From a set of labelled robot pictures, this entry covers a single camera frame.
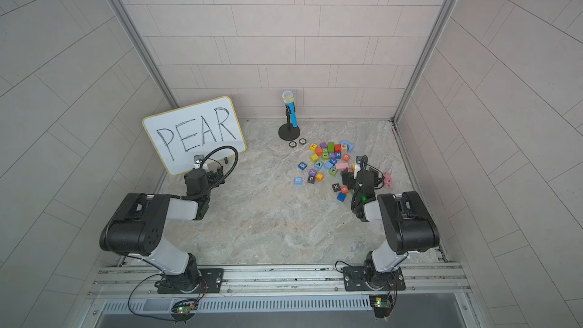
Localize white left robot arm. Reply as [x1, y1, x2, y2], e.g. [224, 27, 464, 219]
[99, 156, 229, 294]

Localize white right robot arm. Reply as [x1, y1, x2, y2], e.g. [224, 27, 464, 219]
[343, 156, 440, 292]

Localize whiteboard with PEAR text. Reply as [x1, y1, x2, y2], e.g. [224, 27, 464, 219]
[142, 97, 247, 176]

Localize pink toy figure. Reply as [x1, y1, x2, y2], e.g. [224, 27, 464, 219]
[384, 173, 393, 188]

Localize light blue arch block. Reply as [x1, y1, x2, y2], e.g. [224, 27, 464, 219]
[340, 141, 354, 153]

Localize black microphone stand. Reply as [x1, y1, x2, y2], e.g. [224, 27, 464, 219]
[278, 109, 300, 141]

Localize blue toy microphone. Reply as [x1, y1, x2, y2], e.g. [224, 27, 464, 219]
[282, 91, 298, 128]

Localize right circuit board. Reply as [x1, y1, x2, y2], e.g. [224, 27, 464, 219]
[369, 295, 395, 319]

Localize circuit board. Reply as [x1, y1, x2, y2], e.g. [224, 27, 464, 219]
[369, 295, 395, 319]
[171, 299, 197, 322]

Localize left circuit board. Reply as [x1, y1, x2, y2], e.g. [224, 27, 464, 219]
[171, 299, 197, 322]

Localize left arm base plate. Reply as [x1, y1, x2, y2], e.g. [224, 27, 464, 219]
[154, 268, 225, 294]

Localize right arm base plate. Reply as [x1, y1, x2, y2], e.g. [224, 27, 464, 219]
[341, 266, 406, 292]

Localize aluminium mounting rail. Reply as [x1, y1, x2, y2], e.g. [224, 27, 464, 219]
[84, 263, 471, 299]

